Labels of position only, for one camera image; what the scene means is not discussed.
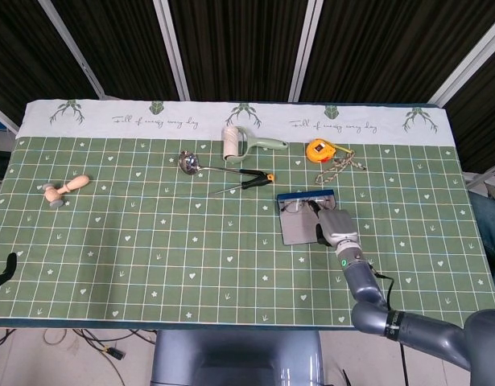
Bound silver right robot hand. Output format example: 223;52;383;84
307;200;361;247

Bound blue glasses case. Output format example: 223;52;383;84
276;188;337;246

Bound black wire-frame eyeglasses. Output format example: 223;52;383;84
279;199;332;214

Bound pale green lint roller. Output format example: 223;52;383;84
221;125;289;163

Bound green grid tablecloth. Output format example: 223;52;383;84
0;98;495;331

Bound person leg in jeans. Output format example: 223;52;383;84
470;192;495;266

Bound grey robot torso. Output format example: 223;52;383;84
150;329;327;386

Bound wooden massage hammer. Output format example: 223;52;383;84
37;175;91;208

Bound braided beige cord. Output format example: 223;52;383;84
314;152;367;184

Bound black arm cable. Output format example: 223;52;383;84
367;261;409;386

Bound screwdriver black orange handle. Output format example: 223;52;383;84
208;172;276;197

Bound steel ladle black handle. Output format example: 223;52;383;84
178;150;269;178

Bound aluminium partition post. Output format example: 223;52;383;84
288;0;332;102
152;0;191;101
429;11;495;108
0;100;21;138
38;0;108;101

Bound black floor cable bundle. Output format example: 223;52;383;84
0;328;158;386

